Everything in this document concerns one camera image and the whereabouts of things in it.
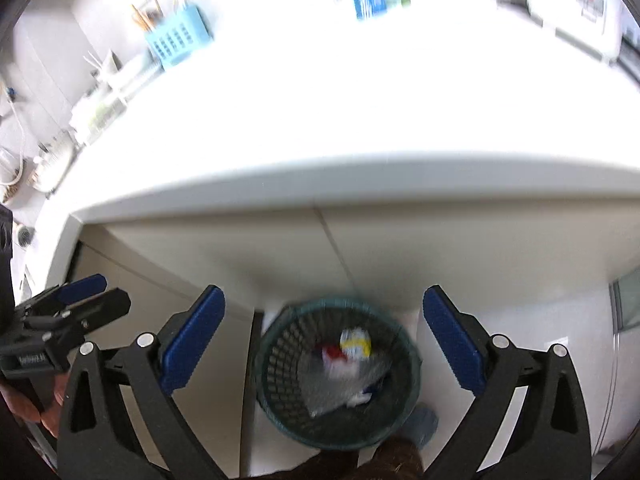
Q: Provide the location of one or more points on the bundle of wooden chopsticks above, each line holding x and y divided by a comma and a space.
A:
145, 17

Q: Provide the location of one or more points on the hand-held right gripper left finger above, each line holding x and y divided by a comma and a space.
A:
192, 342

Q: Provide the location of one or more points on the black mesh trash basket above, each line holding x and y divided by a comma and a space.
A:
285, 365

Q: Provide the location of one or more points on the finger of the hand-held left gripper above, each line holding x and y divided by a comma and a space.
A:
82, 286
102, 307

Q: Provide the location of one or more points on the white cup with straws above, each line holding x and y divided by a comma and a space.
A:
107, 64

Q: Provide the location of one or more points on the clear bubble wrap sheet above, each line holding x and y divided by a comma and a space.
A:
325, 391

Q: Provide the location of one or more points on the yellow wrapper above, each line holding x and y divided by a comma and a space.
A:
356, 345

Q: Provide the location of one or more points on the white base cabinet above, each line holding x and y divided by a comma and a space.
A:
400, 250

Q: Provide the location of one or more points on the person's left hand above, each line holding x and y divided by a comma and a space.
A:
25, 405

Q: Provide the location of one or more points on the white flowered rice cooker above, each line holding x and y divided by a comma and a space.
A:
575, 5

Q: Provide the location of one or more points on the person's brown patterned trouser leg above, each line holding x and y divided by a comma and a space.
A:
395, 461

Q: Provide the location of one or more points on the metal sink strainer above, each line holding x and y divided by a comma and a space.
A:
23, 235

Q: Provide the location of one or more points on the person's blue slipper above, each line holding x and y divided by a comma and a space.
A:
420, 425

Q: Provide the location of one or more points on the red mesh net bag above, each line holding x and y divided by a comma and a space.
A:
332, 353

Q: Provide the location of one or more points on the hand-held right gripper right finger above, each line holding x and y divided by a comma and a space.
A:
455, 342

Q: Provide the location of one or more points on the blue plastic utensil holder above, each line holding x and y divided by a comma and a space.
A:
175, 40

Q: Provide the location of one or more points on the glass container green lid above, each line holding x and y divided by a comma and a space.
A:
95, 117

